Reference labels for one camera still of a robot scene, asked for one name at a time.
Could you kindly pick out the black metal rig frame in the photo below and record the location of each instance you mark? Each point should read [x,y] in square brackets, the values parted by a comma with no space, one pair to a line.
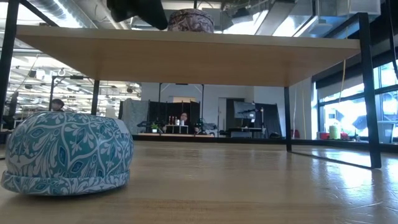
[74,77]

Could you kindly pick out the person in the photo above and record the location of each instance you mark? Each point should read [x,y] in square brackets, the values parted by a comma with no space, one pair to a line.
[58,104]
[184,119]

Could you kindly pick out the black low desk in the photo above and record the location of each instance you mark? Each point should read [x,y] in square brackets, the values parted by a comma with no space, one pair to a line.
[239,130]

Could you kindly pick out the small background potted plant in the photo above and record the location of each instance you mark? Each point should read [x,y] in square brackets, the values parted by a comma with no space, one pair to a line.
[154,127]

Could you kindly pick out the grey fabric panel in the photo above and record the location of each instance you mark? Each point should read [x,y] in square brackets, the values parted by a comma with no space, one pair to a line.
[133,115]

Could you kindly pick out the wooden riser shelf black frame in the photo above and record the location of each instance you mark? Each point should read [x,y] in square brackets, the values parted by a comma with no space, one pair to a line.
[186,59]

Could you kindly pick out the purple patterned candle tin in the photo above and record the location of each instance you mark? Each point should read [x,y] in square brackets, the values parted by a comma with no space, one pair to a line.
[191,21]

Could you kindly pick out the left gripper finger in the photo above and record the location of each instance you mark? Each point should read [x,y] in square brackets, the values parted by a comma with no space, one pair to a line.
[146,12]

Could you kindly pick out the black curtain partition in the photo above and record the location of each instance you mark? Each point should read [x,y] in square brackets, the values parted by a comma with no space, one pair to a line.
[168,107]

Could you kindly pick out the red background object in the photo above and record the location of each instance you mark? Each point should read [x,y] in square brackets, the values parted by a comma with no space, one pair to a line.
[295,133]

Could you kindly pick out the teal patterned candle tin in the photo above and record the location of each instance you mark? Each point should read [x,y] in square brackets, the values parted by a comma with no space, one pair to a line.
[68,149]

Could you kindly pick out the green cylinder container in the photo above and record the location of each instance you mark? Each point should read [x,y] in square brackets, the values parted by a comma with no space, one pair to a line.
[335,132]

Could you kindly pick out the wall monitor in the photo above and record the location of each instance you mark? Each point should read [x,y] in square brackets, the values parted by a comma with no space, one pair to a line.
[244,109]

